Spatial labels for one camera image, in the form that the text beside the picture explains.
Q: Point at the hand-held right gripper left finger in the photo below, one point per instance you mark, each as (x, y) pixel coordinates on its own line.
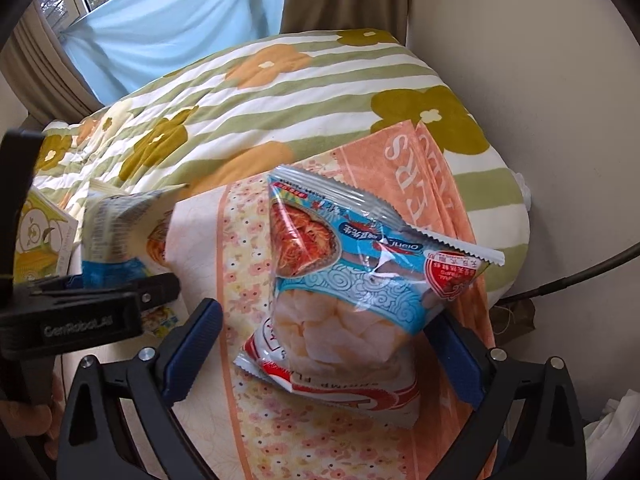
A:
(195, 340)

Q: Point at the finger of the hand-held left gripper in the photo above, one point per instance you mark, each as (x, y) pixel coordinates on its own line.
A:
(55, 284)
(157, 290)

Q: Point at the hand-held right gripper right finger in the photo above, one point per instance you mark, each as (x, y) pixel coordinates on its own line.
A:
(457, 360)

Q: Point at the white and blue noodle packet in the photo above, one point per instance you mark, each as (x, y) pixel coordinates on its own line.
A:
(120, 230)

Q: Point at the blue and red cracker packet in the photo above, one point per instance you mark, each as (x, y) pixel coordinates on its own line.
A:
(350, 270)

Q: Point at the person's left hand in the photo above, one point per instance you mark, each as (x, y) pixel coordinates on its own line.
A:
(35, 420)

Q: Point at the yellow-green carton box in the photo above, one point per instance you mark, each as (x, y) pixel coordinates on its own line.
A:
(40, 240)

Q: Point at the brown paper bag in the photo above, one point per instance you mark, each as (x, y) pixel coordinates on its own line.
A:
(515, 320)

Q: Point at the red and white snack packet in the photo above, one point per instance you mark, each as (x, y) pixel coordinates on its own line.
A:
(350, 402)

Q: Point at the orange floral towel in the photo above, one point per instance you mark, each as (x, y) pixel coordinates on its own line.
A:
(300, 440)

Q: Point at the white cloth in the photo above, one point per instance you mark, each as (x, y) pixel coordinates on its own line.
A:
(615, 425)

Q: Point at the white plastic bag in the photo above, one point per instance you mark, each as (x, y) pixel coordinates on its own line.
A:
(523, 190)

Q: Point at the floral striped blanket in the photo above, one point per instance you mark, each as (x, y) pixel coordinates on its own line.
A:
(310, 95)

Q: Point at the light blue curtain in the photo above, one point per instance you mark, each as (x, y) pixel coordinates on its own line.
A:
(175, 25)

